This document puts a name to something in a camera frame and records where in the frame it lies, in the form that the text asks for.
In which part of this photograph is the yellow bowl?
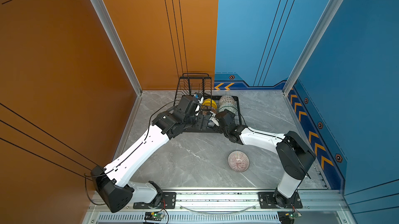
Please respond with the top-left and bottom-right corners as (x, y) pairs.
(202, 98), (218, 110)

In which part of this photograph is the green white patterned bowl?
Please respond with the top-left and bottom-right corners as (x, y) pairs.
(219, 102), (238, 115)

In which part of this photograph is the pink striped bowl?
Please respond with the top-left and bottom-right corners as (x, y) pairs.
(228, 151), (250, 173)

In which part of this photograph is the blue white floral bowl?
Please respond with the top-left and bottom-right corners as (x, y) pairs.
(210, 117), (220, 126)

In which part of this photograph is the black white patterned bowl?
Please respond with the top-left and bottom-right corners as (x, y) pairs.
(219, 95), (235, 106)

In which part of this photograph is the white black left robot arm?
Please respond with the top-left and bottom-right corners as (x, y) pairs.
(90, 93), (204, 213)

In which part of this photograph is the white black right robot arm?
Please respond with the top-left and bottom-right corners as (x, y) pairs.
(216, 110), (316, 208)

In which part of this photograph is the left green circuit board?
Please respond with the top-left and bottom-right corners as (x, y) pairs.
(143, 212), (165, 224)

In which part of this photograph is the green circuit board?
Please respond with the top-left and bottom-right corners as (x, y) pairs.
(143, 212), (165, 224)
(277, 212), (302, 224)

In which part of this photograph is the right green circuit board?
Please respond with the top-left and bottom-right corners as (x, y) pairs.
(277, 212), (302, 224)

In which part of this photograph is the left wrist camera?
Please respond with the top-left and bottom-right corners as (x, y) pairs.
(193, 93), (204, 113)

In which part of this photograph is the black wire dish rack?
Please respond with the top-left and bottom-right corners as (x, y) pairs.
(175, 73), (242, 134)

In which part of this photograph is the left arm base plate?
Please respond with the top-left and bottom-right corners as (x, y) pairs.
(133, 192), (177, 210)

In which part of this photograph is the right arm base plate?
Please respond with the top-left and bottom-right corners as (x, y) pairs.
(258, 191), (303, 209)

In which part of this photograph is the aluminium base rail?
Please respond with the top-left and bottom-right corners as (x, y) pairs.
(83, 188), (356, 224)

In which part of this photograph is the aluminium corner post left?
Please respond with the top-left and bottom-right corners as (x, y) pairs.
(90, 0), (142, 96)

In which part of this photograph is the aluminium corner post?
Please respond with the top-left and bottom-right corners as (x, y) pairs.
(90, 0), (142, 96)
(282, 0), (344, 96)

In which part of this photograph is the aluminium corner post right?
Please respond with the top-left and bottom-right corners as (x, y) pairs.
(282, 0), (344, 96)

